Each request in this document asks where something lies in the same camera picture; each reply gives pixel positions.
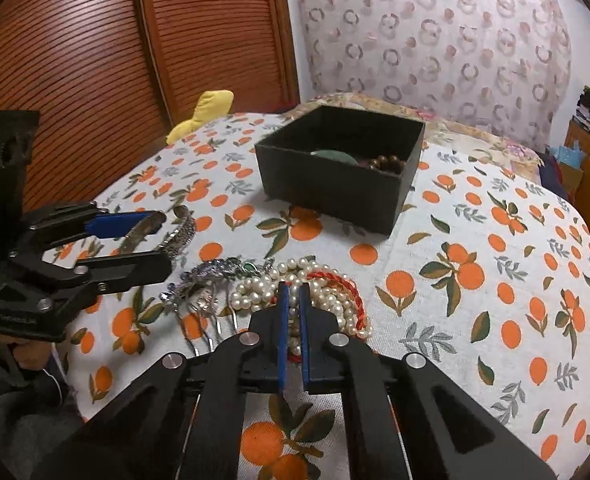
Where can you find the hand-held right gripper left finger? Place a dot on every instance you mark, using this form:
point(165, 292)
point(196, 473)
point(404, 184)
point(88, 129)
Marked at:
point(283, 340)

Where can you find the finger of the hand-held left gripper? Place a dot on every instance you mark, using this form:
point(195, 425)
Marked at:
point(125, 272)
point(120, 225)

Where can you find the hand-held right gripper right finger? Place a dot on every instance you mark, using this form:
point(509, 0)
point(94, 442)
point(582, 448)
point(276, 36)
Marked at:
point(305, 340)

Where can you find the plain silver bangle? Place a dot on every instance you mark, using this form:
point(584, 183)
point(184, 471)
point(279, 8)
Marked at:
point(140, 234)

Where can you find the black jewelry box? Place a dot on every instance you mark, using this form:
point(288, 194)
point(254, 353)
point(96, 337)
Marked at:
point(335, 187)

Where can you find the person's left forearm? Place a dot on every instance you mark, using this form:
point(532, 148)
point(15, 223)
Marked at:
point(20, 420)

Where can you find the person's left hand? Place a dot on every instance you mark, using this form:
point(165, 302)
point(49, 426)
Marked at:
point(25, 356)

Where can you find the silver rhinestone hair comb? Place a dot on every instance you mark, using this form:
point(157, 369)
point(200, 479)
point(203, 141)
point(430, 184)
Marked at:
point(200, 295)

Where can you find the green gem brooch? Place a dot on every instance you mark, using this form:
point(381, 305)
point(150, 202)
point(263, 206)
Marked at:
point(247, 266)

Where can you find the wooden louvre wardrobe door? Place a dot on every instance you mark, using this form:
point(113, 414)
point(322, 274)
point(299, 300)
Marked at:
point(65, 50)
point(220, 25)

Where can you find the green jade bangle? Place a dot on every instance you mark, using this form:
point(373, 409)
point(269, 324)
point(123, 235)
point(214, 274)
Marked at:
point(336, 156)

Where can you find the orange fruit print tablecloth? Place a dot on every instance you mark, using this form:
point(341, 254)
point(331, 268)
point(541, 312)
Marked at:
point(475, 240)

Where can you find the blue glitter bag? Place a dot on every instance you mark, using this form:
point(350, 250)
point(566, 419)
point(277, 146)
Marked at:
point(567, 154)

